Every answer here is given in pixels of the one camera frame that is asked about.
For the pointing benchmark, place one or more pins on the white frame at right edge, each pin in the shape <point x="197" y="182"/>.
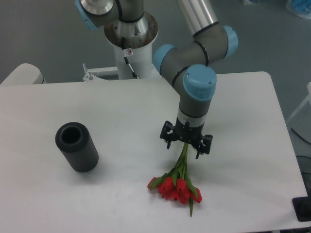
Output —
<point x="305" y="101"/>

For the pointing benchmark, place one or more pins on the white pedestal base brackets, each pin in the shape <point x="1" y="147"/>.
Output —
<point x="102" y="71"/>

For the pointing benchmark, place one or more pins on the white chair backrest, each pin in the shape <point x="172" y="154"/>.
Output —
<point x="24" y="74"/>

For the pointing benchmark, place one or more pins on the black device at table corner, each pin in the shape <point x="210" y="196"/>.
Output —
<point x="302" y="207"/>

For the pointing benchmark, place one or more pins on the red tulip bouquet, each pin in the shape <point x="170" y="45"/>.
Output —
<point x="176" y="183"/>

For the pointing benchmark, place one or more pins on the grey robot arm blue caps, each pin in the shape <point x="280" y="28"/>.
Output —
<point x="186" y="69"/>

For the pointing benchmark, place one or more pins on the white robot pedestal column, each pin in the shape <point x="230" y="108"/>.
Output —
<point x="132" y="42"/>

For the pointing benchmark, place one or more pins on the black ribbed cylindrical vase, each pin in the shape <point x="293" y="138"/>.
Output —
<point x="74" y="141"/>

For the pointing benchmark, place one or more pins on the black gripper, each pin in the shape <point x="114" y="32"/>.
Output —
<point x="187" y="133"/>

